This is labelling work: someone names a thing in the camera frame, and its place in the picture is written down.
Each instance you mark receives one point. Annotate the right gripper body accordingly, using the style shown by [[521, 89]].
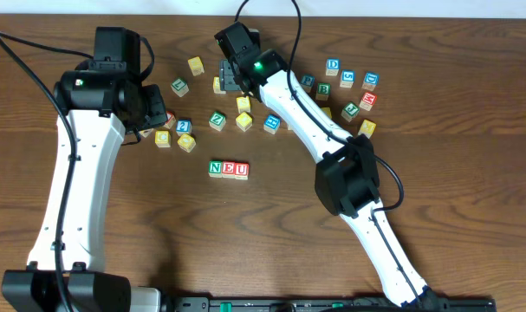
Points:
[[228, 77]]

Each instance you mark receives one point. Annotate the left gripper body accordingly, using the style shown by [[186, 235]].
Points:
[[154, 108]]

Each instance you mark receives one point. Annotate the green N block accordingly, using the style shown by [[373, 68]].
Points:
[[215, 169]]

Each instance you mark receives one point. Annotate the red E block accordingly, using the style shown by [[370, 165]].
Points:
[[228, 169]]

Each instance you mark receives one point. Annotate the red U block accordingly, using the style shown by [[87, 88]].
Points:
[[241, 170]]

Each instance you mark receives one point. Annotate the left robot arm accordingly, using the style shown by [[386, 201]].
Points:
[[100, 102]]

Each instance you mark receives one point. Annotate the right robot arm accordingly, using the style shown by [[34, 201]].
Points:
[[346, 175]]

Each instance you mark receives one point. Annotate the yellow S block left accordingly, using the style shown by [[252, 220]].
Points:
[[217, 87]]

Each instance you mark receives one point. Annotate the yellow s block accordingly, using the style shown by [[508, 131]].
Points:
[[217, 87], [243, 104]]

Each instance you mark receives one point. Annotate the red A block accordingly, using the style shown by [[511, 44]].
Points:
[[171, 119]]

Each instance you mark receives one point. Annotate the yellow K block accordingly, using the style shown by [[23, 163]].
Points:
[[145, 133]]

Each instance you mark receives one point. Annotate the yellow C block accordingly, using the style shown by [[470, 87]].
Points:
[[163, 139]]

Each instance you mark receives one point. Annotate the yellow S block centre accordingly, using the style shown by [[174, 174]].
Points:
[[243, 104]]

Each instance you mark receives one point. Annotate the blue 2 block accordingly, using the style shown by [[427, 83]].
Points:
[[183, 126]]

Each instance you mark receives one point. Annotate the yellow block top left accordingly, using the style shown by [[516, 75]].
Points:
[[196, 66]]

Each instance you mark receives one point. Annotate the green 7 block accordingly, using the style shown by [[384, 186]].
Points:
[[180, 87]]

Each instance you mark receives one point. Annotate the yellow Q block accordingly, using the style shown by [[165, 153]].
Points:
[[186, 142]]

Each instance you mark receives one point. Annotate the green Z block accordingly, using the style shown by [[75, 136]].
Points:
[[217, 121]]

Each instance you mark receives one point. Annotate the yellow O block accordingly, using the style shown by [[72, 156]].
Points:
[[244, 121]]

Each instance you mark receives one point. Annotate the blue H block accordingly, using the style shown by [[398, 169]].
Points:
[[271, 124]]

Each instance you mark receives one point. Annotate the blue P block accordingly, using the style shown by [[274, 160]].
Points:
[[307, 82]]

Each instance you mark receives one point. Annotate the green B block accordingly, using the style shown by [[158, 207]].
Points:
[[323, 91]]

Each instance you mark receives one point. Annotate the yellow block right centre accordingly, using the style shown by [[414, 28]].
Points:
[[327, 111]]

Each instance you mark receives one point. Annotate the blue D block top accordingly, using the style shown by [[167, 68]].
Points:
[[332, 67]]

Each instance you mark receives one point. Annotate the blue d block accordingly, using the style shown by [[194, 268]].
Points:
[[332, 67], [370, 81]]

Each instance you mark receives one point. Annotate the blue 5 block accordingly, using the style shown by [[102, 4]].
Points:
[[347, 78]]

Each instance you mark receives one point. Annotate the green J block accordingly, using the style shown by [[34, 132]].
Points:
[[350, 111]]

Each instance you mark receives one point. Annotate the red M block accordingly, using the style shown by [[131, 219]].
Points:
[[367, 101]]

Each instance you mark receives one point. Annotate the blue D block right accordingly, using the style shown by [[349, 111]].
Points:
[[370, 81]]

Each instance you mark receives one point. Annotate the yellow M block right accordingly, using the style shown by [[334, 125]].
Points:
[[367, 128]]

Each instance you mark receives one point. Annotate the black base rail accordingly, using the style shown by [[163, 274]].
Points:
[[204, 304]]

